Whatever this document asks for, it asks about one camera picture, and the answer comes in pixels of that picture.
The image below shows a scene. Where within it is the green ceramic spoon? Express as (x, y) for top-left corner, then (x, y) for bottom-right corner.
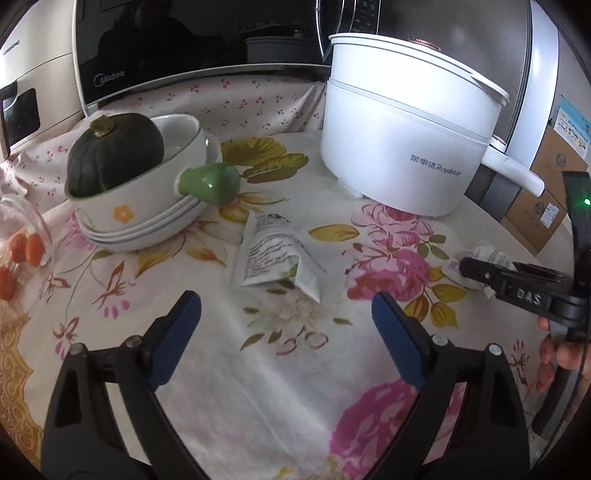
(178, 162), (241, 206)

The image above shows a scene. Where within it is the white kitchen appliance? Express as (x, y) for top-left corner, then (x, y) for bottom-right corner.
(0, 0), (88, 160)

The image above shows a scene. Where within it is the clear glass jar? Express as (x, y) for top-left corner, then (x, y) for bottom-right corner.
(0, 194), (52, 268)

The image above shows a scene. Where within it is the person's right hand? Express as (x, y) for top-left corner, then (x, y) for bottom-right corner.
(537, 318), (591, 393)

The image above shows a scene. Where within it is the white electric cooking pot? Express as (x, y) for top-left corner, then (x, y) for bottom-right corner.
(320, 32), (546, 217)

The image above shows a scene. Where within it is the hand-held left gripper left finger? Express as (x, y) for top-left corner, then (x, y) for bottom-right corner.
(41, 290), (204, 480)

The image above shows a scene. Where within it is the dark green squash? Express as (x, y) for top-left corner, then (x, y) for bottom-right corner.
(67, 113), (165, 198)

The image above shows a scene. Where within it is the large floral tablecloth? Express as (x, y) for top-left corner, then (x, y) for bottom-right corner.
(0, 131), (573, 480)

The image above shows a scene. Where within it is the grey refrigerator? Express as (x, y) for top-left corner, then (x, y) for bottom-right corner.
(402, 0), (566, 222)

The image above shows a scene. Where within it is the black front microwave oven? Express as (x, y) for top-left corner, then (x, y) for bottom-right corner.
(74, 0), (407, 116)

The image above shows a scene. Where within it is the white paper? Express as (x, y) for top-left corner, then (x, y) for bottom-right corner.
(443, 244), (518, 301)

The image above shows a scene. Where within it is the blue white sticker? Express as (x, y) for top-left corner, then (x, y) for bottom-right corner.
(551, 95), (591, 160)

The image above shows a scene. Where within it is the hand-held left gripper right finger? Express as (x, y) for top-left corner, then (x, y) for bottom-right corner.
(369, 291), (529, 480)

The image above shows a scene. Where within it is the white snack wrapper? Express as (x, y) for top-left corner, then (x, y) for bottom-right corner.
(230, 212), (352, 304)

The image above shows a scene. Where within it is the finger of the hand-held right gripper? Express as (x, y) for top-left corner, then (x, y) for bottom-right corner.
(459, 257), (522, 291)
(512, 262), (575, 282)

